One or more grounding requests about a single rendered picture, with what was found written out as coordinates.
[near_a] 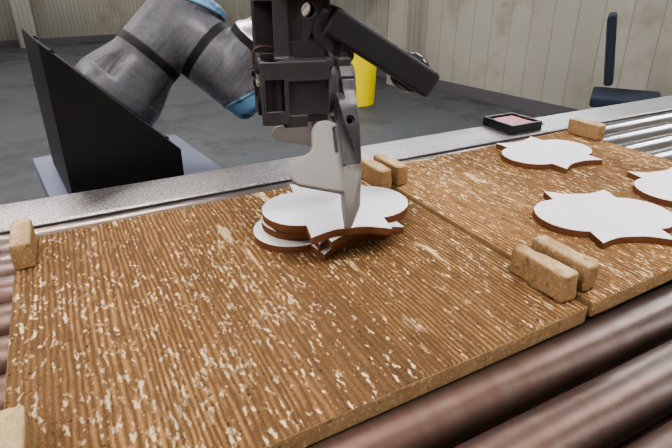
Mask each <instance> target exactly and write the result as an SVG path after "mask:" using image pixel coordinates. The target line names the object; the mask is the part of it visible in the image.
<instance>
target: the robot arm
mask: <svg viewBox="0 0 672 448"><path fill-rule="evenodd" d="M250 5H251V17H250V18H248V19H243V20H237V21H236V22H235V23H234V25H233V26H232V28H230V27H229V26H227V25H226V24H225V22H226V14H225V12H224V10H223V9H222V8H221V7H220V6H219V5H218V4H217V3H215V2H214V0H146V1H145V3H144V4H143V5H142V6H141V7H140V9H139V10H138V11H137V12H136V13H135V14H134V16H133V17H132V18H131V19H130V20H129V22H128V23H127V24H126V25H125V26H124V27H123V29H122V30H121V31H120V32H119V33H118V35H117V36H116V37H115V38H114V39H113V40H112V41H110V42H109V43H107V44H105V45H103V46H102V47H100V48H98V49H97V50H95V51H93V52H91V53H90V54H88V55H86V56H85V57H83V58H82V59H81V60H80V61H79V62H78V63H77V64H76V65H75V67H74V68H75V69H76V70H77V71H79V72H80V73H81V74H83V75H84V76H85V77H86V78H88V79H89V80H90V81H92V82H93V83H94V84H96V85H97V86H98V87H100V88H101V89H102V90H104V91H105V92H106V93H108V94H109V95H110V96H112V97H113V98H114V99H116V100H117V101H118V102H120V103H121V104H122V105H124V106H125V107H126V108H128V109H129V110H130V111H132V112H133V113H134V114H136V115H137V116H138V117H140V118H141V119H142V120H144V121H145V122H147V123H148V124H149V125H151V126H153V125H154V124H155V122H156V121H157V120H158V119H159V117H160V115H161V112H162V109H163V107H164V104H165V101H166V99H167V96H168V93H169V91H170V88H171V86H172V85H173V84H174V82H175V81H176V80H177V79H178V77H179V76H180V75H181V74H183V75H184V76H185V77H187V78H188V79H189V80H190V81H192V82H193V83H194V84H195V85H197V86H198V87H199V88H201V89H202V90H203V91H204V92H206V93H207V94H208V95H209V96H211V97H212V98H213V99H214V100H216V101H217V102H218V103H220V104H221V105H222V106H223V108H224V109H227V110H229V111H230V112H232V113H233V114H234V115H236V116H237V117H239V118H241V119H249V118H251V117H252V116H253V115H254V114H255V113H256V112H258V114H259V115H261V116H262V121H263V126H276V127H275V128H274V129H273V131H272V137H273V138H274V139H275V140H277V141H281V142H287V143H293V144H300V145H306V146H310V147H311V150H310V152H309V153H307V154H305V155H304V156H302V157H300V158H299V159H297V160H295V161H294V162H292V163H291V165H290V168H289V175H290V178H291V180H292V182H293V183H294V184H295V185H297V186H299V187H304V188H309V189H315V190H320V191H325V192H331V193H336V194H340V195H341V209H342V216H343V224H344V229H345V228H351V227H352V226H353V223H354V220H355V218H356V215H357V212H358V210H359V207H360V194H361V163H360V162H361V138H360V121H359V112H358V105H357V99H356V79H355V70H354V66H353V64H351V62H352V60H353V58H354V53H355V54H356V55H358V56H360V57H361V58H363V59H364V60H366V61H367V62H369V63H371V64H372V65H374V66H375V67H377V68H378V69H380V70H382V71H383V72H385V73H386V74H388V75H389V76H391V77H390V79H391V81H392V83H393V85H394V86H395V87H396V88H397V89H399V90H401V91H403V92H412V93H413V91H415V92H416V93H418V94H419V95H421V96H423V97H427V96H428V95H429V94H430V93H431V91H432V90H433V88H434V87H435V85H436V84H437V82H438V81H439V78H440V76H439V74H438V73H437V72H436V71H434V70H433V69H432V68H430V67H429V66H430V65H429V64H428V62H427V60H426V59H425V57H424V56H422V55H421V54H419V53H417V52H413V51H405V50H403V49H402V48H400V47H399V46H397V45H396V44H394V43H393V42H391V41H390V40H388V39H387V38H385V37H384V36H382V35H381V34H379V33H378V32H376V31H375V30H373V29H372V28H370V27H369V26H367V25H366V24H364V23H363V22H361V21H360V20H358V19H357V18H355V17H354V16H352V15H351V14H349V13H348V12H346V11H345V10H343V9H342V8H340V7H338V6H335V5H332V4H330V0H250ZM324 34H325V35H324ZM326 35H327V36H326ZM278 125H279V126H278ZM332 130H333V132H332Z"/></svg>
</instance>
